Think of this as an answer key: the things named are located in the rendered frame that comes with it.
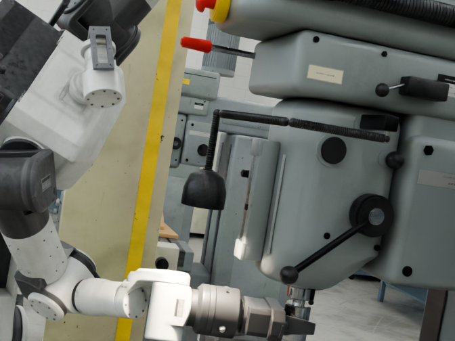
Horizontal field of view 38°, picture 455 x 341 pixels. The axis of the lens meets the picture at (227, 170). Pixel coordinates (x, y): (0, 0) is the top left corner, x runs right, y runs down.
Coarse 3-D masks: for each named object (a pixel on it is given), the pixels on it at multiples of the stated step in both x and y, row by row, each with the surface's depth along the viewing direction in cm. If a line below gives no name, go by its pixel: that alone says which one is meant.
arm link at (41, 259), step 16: (48, 224) 118; (16, 240) 115; (32, 240) 116; (48, 240) 120; (16, 256) 120; (32, 256) 119; (48, 256) 121; (64, 256) 127; (16, 272) 125; (32, 272) 122; (48, 272) 123; (32, 288) 124; (32, 304) 127; (48, 304) 124
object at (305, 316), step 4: (284, 308) 119; (288, 312) 118; (292, 312) 118; (296, 312) 117; (292, 316) 118; (296, 316) 117; (300, 316) 117; (304, 316) 118; (308, 316) 118; (308, 320) 119; (284, 336) 118; (288, 336) 118; (292, 336) 118; (296, 336) 118; (300, 336) 118; (304, 336) 118; (284, 340) 118; (288, 340) 118; (292, 340) 118; (296, 340) 118; (300, 340) 118; (304, 340) 119
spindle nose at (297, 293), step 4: (288, 288) 119; (292, 288) 118; (296, 288) 117; (288, 292) 118; (292, 292) 118; (296, 292) 117; (300, 292) 117; (304, 292) 117; (308, 292) 117; (288, 296) 118; (292, 296) 118; (296, 296) 117; (300, 296) 117; (304, 296) 117; (308, 296) 117; (304, 300) 117; (308, 300) 118
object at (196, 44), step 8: (184, 40) 118; (192, 40) 119; (200, 40) 119; (208, 40) 120; (192, 48) 119; (200, 48) 119; (208, 48) 120; (216, 48) 121; (224, 48) 121; (232, 48) 122; (240, 56) 123; (248, 56) 123
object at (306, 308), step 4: (288, 300) 121; (288, 304) 118; (292, 304) 118; (296, 304) 118; (304, 304) 119; (308, 304) 120; (288, 308) 118; (292, 308) 118; (296, 308) 117; (300, 308) 117; (304, 308) 117; (308, 308) 118; (300, 312) 117; (304, 312) 118; (308, 312) 118
